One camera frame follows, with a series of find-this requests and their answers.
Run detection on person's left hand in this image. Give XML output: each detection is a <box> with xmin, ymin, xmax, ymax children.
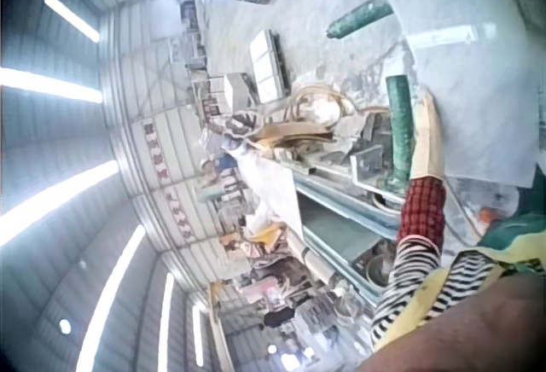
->
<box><xmin>410</xmin><ymin>91</ymin><xmax>448</xmax><ymax>181</ymax></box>

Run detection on green roller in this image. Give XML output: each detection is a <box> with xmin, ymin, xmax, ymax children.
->
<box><xmin>385</xmin><ymin>73</ymin><xmax>415</xmax><ymax>190</ymax></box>
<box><xmin>326</xmin><ymin>0</ymin><xmax>396</xmax><ymax>41</ymax></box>

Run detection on round metal bucket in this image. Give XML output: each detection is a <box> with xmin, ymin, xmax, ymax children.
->
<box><xmin>365</xmin><ymin>253</ymin><xmax>396</xmax><ymax>290</ymax></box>

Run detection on stack of white tiles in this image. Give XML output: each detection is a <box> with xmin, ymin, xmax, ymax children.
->
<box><xmin>248</xmin><ymin>29</ymin><xmax>293</xmax><ymax>104</ymax></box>

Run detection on white board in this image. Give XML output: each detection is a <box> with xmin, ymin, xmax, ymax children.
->
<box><xmin>229</xmin><ymin>149</ymin><xmax>305</xmax><ymax>239</ymax></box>

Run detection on small white box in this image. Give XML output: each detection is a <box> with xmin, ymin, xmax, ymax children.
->
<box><xmin>223</xmin><ymin>72</ymin><xmax>258</xmax><ymax>109</ymax></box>

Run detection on heap of workshop clutter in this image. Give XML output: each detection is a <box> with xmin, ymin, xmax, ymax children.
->
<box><xmin>212</xmin><ymin>218</ymin><xmax>355</xmax><ymax>347</ymax></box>

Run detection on background shelves with goods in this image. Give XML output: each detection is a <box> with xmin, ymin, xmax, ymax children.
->
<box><xmin>169</xmin><ymin>0</ymin><xmax>212</xmax><ymax>77</ymax></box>

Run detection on coil of beige hoses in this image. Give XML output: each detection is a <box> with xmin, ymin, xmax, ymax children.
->
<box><xmin>281</xmin><ymin>84</ymin><xmax>357</xmax><ymax>134</ymax></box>

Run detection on grey metal machine frame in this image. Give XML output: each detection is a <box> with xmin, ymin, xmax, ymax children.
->
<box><xmin>293</xmin><ymin>162</ymin><xmax>404</xmax><ymax>305</ymax></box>

